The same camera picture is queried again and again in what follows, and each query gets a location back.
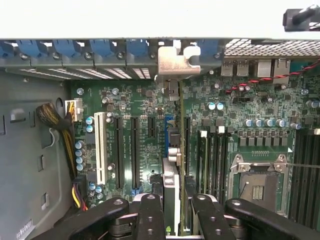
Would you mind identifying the black RAM slot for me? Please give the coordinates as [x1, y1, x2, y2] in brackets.
[208, 129, 217, 198]
[224, 129, 230, 198]
[308, 131, 317, 223]
[290, 131, 300, 223]
[216, 126, 225, 198]
[316, 131, 320, 223]
[299, 131, 309, 223]

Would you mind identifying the CPU socket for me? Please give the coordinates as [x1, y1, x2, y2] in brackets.
[228, 152, 290, 219]

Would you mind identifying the white expansion slot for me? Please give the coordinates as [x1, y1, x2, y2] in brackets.
[94, 111, 108, 186]

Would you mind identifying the blue expansion slot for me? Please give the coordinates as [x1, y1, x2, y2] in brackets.
[164, 114, 176, 156]

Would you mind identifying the short black expansion slot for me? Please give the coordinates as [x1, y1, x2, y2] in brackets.
[147, 116, 157, 139]

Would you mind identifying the thin metal locking lever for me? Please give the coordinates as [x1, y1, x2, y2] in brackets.
[284, 162, 320, 170]

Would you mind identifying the green motherboard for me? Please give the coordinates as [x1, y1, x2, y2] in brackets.
[69, 57, 320, 226]

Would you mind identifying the white power connector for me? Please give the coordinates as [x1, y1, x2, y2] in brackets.
[64, 98, 84, 123]

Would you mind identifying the silver USB port block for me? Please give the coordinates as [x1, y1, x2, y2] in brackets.
[221, 58, 250, 77]

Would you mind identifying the silver ethernet port block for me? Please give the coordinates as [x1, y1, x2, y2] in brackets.
[256, 57, 291, 85]

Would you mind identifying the blue slot cover clip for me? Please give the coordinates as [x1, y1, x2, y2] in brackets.
[89, 39, 117, 59]
[125, 39, 150, 60]
[16, 39, 48, 59]
[197, 39, 222, 60]
[52, 39, 82, 59]
[0, 41, 15, 59]

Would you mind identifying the open black PC case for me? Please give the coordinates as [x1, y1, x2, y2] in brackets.
[0, 0, 320, 240]

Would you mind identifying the black case lock knob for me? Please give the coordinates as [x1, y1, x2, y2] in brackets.
[282, 4, 320, 32]

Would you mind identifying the braided power wire bundle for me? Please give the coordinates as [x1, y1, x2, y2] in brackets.
[36, 102, 89, 211]

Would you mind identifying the red black twisted wire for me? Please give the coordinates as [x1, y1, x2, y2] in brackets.
[224, 58, 320, 95]

